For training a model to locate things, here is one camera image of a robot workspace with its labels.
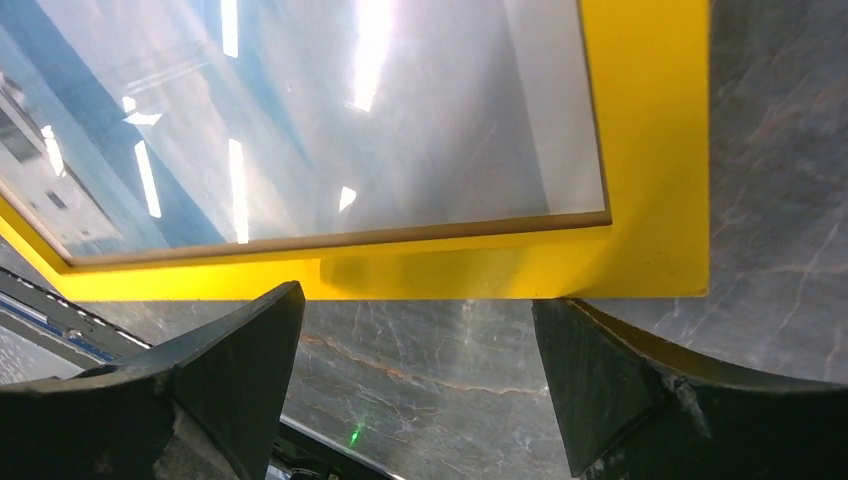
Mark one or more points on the aluminium rail frame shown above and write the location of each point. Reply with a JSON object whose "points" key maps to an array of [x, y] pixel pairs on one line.
{"points": [[80, 337]]}

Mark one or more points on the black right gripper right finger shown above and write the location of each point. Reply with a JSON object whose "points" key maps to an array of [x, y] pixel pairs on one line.
{"points": [[632, 405]]}

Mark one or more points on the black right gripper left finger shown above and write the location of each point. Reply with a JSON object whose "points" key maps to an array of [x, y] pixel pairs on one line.
{"points": [[203, 405]]}

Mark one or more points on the yellow picture frame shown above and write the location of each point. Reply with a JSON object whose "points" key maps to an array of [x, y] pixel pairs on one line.
{"points": [[369, 150]]}

